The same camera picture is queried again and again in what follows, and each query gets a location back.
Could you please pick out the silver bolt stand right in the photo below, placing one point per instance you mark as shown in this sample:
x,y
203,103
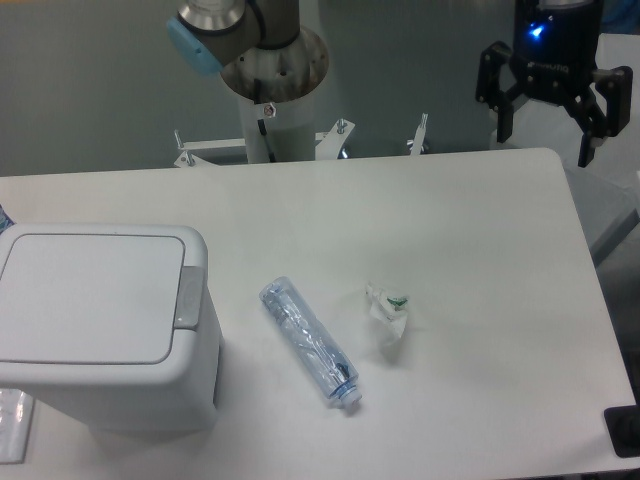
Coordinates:
x,y
418,144

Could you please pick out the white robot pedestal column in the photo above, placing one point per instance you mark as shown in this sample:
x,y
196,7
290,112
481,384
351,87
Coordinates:
x,y
278,85

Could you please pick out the clear plastic tray bottom left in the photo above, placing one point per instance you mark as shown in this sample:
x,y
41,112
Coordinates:
x,y
16,417

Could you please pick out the crumpled white paper wrapper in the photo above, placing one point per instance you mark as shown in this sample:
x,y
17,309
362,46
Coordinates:
x,y
389,313

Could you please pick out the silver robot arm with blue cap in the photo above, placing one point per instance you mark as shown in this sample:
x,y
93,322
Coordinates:
x,y
209,35

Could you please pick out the grey trash can push button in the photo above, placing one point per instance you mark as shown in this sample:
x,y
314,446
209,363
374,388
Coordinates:
x,y
189,298

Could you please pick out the blue patterned object left edge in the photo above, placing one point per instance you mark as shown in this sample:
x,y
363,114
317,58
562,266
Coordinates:
x,y
5,221

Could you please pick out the black clamp at table edge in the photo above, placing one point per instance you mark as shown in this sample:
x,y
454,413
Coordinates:
x,y
623,426

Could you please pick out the white trash can body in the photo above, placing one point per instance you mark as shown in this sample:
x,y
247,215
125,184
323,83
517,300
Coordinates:
x,y
175,394

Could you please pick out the crushed clear plastic bottle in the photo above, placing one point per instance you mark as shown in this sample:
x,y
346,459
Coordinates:
x,y
323,358

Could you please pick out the white bracket with bolts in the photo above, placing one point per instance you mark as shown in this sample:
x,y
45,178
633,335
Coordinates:
x,y
264,146

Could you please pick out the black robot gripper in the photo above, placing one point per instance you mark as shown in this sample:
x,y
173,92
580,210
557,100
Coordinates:
x,y
553,60

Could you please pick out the white trash can lid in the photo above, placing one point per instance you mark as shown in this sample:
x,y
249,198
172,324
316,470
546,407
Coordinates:
x,y
88,299

